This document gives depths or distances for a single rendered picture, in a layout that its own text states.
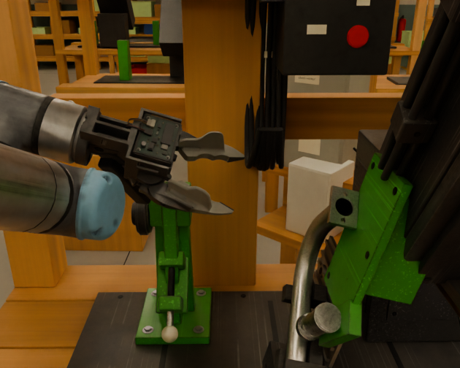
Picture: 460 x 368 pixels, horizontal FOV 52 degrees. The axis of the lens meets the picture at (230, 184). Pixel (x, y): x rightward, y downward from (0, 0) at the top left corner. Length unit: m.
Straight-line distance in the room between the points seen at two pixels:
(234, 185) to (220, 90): 0.19
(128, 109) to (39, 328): 0.46
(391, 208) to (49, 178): 0.37
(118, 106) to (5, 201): 0.61
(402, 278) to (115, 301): 0.58
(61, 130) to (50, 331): 0.50
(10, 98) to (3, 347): 0.52
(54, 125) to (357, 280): 0.42
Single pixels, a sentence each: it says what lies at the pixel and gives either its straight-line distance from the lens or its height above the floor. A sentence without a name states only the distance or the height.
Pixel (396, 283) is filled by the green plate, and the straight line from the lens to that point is 0.64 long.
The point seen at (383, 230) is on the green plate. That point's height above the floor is 1.21.
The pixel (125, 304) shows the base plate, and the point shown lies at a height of 0.90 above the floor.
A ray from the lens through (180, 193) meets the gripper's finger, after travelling 0.61.
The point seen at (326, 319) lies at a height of 1.09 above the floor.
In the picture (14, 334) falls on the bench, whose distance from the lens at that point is 1.01.
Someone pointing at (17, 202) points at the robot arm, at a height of 1.31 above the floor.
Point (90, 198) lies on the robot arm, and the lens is 0.49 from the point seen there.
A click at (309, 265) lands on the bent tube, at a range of 0.75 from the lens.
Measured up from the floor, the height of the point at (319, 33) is 1.41.
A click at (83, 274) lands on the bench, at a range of 1.14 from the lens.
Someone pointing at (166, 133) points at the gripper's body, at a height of 1.32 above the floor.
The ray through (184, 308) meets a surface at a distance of 0.84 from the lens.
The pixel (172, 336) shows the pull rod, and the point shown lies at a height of 0.95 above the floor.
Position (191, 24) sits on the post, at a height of 1.42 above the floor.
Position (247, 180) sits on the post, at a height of 1.13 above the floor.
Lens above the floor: 1.47
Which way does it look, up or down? 22 degrees down
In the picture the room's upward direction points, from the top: straight up
